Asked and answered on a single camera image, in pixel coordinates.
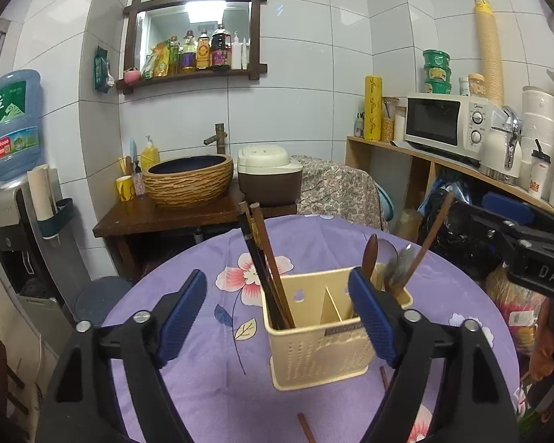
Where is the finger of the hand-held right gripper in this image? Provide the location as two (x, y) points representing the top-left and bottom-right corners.
(451, 200), (534, 252)
(481, 192), (554, 236)

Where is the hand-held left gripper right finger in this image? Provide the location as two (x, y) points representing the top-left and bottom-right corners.
(348, 267), (520, 443)

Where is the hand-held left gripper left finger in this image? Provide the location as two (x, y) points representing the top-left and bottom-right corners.
(36, 268), (208, 443)

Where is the metal spoon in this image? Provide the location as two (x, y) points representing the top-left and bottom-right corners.
(384, 242), (417, 296)

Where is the brown wooden spoon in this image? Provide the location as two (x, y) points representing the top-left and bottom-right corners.
(361, 234), (380, 282)

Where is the cream plastic utensil holder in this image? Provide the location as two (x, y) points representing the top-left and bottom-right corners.
(261, 265), (414, 391)

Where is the black chopstick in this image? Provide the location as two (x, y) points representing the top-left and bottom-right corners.
(244, 214), (291, 330)
(237, 200), (284, 330)

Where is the person's right hand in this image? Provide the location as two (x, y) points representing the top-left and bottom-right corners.
(531, 302), (554, 381)

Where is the black plastic bag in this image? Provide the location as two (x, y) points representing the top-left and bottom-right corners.
(422, 178), (506, 280)

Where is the white tumbler with orange print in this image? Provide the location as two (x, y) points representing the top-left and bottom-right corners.
(529, 138), (552, 199)

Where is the colourful plastic bag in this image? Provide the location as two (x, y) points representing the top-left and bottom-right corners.
(485, 263), (550, 347)

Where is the white electric kettle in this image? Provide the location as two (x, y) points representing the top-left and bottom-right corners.
(480, 106), (523, 181)

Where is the purple floral tablecloth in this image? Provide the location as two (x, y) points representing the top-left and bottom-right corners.
(102, 214), (522, 443)

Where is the round dark stool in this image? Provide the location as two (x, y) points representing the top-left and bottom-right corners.
(75, 276), (134, 328)

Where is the light blue plastic basin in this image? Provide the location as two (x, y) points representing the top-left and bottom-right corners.
(376, 187), (394, 222)

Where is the dark wooden counter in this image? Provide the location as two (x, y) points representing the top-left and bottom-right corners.
(93, 194), (298, 282)

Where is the white microwave oven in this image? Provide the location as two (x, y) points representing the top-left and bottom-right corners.
(404, 93), (495, 160)

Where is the wooden shelf unit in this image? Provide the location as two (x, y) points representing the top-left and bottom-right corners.
(345, 136), (554, 241)

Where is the floral patterned cloth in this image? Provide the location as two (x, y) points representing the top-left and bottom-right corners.
(291, 156), (389, 231)

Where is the glass jar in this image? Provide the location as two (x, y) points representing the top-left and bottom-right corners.
(381, 97), (407, 144)

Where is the woven pattern basin sink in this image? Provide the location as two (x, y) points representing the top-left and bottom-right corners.
(141, 154), (235, 208)

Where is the yellow mug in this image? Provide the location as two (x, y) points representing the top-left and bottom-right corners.
(115, 175), (136, 202)

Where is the yellow roll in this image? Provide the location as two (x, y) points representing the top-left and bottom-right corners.
(364, 75), (383, 141)

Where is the tall stack of paper cups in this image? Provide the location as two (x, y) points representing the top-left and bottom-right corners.
(473, 0), (505, 107)

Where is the dark blue cup holder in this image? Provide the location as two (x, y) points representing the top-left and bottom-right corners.
(37, 198), (75, 241)

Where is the yellow soap dispenser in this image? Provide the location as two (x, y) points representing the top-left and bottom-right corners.
(140, 135), (161, 171)

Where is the brown and cream rice cooker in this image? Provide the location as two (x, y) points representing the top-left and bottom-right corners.
(237, 144), (304, 207)

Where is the bamboo style faucet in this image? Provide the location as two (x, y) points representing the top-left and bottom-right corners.
(203, 123), (227, 155)

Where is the water dispenser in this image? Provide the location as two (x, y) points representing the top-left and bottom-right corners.
(0, 180), (93, 328)

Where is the wooden stool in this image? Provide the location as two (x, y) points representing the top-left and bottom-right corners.
(0, 337), (42, 443)

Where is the sleeve of paper cups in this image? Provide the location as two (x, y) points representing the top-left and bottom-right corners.
(27, 164), (58, 220)

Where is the blue water bottle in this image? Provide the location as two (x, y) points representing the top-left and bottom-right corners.
(0, 69), (43, 190)

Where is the yellow seasoning packet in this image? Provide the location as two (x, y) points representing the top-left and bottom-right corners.
(141, 42), (172, 79)

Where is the green packet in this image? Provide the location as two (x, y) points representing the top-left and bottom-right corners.
(93, 47), (116, 93)

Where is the yellow oil bottle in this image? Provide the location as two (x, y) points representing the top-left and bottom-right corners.
(181, 31), (197, 72)

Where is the amber sauce bottle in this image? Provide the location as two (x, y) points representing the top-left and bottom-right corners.
(196, 30), (212, 71)

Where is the dark soy sauce bottle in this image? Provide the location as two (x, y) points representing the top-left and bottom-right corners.
(211, 24), (232, 71)

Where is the dark wooden wall shelf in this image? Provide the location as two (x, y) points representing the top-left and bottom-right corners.
(116, 0), (269, 95)

